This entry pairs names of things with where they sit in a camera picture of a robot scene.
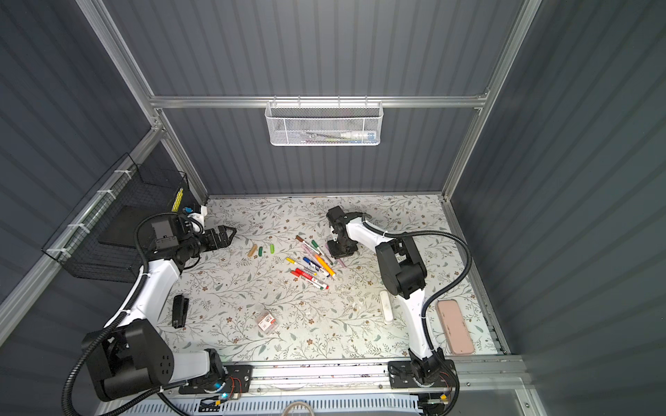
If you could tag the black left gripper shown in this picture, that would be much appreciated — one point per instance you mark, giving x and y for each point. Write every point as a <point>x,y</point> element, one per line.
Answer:
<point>223,241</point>

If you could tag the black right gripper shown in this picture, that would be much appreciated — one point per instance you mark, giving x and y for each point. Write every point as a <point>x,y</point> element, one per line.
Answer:
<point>335,253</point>

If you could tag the brown pen cap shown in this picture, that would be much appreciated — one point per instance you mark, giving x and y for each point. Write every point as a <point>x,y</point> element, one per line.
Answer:
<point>252,251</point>

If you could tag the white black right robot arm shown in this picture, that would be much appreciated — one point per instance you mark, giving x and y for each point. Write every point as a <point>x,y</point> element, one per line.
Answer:
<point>403,273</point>

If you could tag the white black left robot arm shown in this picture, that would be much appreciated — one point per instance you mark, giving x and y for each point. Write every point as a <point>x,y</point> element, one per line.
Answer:
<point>129,356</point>

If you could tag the orange highlighter pen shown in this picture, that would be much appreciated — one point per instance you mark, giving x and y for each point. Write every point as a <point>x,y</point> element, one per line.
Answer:
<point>324,265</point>

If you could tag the pink highlighter pen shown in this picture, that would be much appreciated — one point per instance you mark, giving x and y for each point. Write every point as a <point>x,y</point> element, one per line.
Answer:
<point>312,255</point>

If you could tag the blue capped marker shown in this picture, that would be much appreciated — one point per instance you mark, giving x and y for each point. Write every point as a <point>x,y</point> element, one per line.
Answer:
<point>315,265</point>

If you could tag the red capped marker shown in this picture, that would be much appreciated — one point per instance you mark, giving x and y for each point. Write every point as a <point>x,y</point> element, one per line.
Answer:
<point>296,275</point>
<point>309,275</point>

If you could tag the yellow capped marker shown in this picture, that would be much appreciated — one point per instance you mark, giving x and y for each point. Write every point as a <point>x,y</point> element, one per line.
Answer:
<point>303,266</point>

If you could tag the white eraser case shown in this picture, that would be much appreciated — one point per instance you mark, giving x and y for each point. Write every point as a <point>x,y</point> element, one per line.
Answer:
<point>387,309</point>

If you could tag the black stapler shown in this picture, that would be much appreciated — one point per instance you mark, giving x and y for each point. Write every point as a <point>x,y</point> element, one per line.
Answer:
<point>179,311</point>

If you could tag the small red white box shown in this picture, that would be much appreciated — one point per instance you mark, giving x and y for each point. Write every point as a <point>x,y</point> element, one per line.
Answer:
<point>266,322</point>

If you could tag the pink pencil case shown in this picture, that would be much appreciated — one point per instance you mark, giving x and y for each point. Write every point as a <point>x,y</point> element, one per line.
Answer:
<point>454,328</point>

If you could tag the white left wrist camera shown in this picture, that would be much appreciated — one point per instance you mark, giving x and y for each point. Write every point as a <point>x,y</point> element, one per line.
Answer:
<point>199,214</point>

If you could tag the black wire side basket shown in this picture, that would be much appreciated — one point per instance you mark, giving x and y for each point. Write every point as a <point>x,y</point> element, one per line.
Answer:
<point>98,242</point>

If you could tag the white wire mesh basket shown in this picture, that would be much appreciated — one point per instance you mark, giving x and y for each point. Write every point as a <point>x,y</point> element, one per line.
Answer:
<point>324,124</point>

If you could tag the metal base rail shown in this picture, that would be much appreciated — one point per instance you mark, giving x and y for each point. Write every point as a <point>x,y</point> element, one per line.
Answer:
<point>336,377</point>

